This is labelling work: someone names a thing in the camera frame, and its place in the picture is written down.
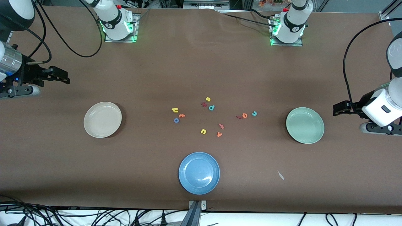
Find green round plate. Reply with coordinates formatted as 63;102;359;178
285;107;325;144

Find beige round plate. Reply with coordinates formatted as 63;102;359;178
84;101;122;138

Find brown table cover sheet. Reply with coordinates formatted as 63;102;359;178
0;6;402;214

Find blue round plate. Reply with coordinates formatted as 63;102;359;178
178;152;220;195

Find grey metal box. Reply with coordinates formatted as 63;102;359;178
183;0;230;10

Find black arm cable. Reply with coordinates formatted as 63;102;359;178
342;18;402;107
25;0;104;65

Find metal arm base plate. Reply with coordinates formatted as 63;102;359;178
269;16;303;47
104;13;139;43

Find black base power cable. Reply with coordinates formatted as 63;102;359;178
220;9;277;27

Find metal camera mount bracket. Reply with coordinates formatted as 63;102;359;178
180;200;208;226

